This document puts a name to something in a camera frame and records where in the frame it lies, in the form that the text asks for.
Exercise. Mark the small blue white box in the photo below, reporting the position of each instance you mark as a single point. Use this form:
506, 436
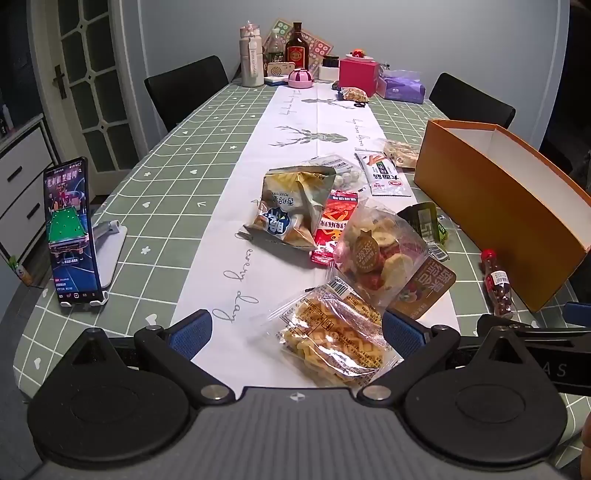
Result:
275, 81

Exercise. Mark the white water bottle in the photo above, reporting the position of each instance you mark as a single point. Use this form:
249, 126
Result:
251, 60

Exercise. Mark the pink square box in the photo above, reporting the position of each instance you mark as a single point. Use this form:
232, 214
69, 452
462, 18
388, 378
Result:
358, 78

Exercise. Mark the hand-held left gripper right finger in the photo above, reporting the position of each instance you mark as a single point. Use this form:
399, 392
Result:
401, 332

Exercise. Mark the brown glass bottle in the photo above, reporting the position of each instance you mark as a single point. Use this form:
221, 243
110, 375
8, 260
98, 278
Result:
296, 53

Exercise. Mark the white packet with orange sticks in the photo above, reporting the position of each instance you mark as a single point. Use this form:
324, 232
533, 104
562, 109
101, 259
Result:
383, 177

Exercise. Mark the small red cap bottle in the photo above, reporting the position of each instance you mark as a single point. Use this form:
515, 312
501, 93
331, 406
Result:
498, 281

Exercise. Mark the clear peanut packet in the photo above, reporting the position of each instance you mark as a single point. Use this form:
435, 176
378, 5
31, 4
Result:
401, 152

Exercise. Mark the beige small speaker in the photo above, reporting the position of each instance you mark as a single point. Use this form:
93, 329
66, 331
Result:
279, 69

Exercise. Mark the smartphone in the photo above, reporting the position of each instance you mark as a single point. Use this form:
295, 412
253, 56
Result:
69, 230

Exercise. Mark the purple tissue pack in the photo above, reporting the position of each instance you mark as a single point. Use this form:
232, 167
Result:
401, 87

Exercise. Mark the dried fruit slices bag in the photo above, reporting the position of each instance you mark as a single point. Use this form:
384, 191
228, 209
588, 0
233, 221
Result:
383, 254

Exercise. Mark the dotted pattern board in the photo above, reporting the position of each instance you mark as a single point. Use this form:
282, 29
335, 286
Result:
321, 48

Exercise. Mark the light green raisin packet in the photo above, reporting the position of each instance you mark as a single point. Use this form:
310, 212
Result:
442, 230

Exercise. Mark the white drawer cabinet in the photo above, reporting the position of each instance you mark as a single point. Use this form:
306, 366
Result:
23, 184

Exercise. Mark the white glass panel door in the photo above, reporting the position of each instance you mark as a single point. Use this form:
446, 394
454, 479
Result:
87, 83

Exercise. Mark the pink round container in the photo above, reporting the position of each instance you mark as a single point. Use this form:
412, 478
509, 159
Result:
301, 78

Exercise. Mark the black chair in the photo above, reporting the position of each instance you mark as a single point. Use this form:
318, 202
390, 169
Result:
184, 87
471, 101

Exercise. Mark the orange cardboard box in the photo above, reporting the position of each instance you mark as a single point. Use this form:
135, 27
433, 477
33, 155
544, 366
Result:
489, 203

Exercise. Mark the clear waffle biscuit pack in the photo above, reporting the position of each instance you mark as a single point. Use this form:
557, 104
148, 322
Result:
323, 332

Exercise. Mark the clear bag of nuts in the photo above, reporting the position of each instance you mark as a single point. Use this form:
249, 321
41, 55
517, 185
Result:
354, 94

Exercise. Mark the yellow blue chips bag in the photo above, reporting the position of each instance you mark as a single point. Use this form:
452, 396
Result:
286, 207

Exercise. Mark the white yogurt balls packet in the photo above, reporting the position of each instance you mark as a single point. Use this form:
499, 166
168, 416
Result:
344, 173

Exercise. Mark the white deer print table runner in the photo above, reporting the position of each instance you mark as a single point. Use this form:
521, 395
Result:
249, 138

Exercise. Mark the small plate with red item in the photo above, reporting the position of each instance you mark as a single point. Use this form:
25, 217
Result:
360, 55

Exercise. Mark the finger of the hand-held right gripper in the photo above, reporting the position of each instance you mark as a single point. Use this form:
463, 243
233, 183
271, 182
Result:
545, 334
579, 314

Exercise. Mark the clear bottle green label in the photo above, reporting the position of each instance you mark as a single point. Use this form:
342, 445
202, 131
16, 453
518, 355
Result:
275, 50

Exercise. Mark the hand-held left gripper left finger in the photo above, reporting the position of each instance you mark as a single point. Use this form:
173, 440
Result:
189, 334

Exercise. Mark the dark green snack packet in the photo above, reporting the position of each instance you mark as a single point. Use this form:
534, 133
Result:
418, 221

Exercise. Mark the red snack packet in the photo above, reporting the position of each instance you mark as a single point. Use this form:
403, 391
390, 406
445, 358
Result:
334, 221

